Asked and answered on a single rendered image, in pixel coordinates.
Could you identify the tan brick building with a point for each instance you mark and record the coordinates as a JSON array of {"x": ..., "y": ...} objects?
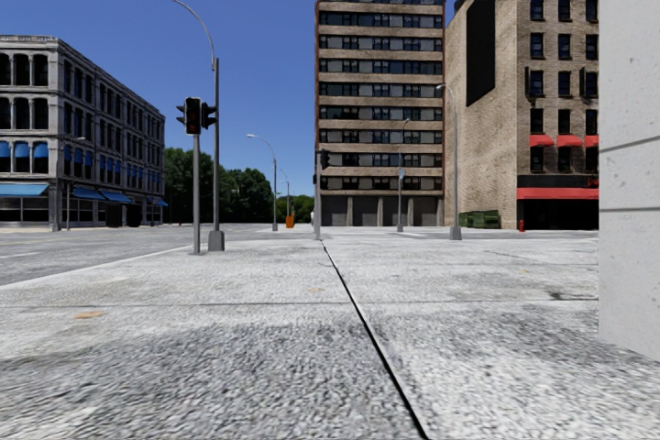
[{"x": 506, "y": 110}]

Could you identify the grey stone building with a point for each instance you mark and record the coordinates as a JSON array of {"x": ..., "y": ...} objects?
[{"x": 60, "y": 126}]

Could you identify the traffic light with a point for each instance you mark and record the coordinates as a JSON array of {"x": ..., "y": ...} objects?
[
  {"x": 193, "y": 116},
  {"x": 318, "y": 198}
]

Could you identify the sign on a post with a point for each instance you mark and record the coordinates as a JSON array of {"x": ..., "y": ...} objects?
[{"x": 400, "y": 187}]

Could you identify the trees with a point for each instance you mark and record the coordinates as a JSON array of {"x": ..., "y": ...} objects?
[{"x": 242, "y": 192}]

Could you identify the pale concrete building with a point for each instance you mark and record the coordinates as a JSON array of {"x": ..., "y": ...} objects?
[{"x": 641, "y": 165}]

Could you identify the orange traffic cone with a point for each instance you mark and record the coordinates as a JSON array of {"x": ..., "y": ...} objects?
[{"x": 290, "y": 221}]

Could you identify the grey street lamp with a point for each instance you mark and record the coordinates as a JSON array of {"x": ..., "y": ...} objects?
[
  {"x": 287, "y": 198},
  {"x": 216, "y": 165},
  {"x": 274, "y": 187},
  {"x": 455, "y": 165}
]

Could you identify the dark green bin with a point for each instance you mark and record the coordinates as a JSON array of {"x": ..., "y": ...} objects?
[{"x": 479, "y": 219}]

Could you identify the brown banded tower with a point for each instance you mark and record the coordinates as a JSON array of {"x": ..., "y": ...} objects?
[{"x": 379, "y": 110}]

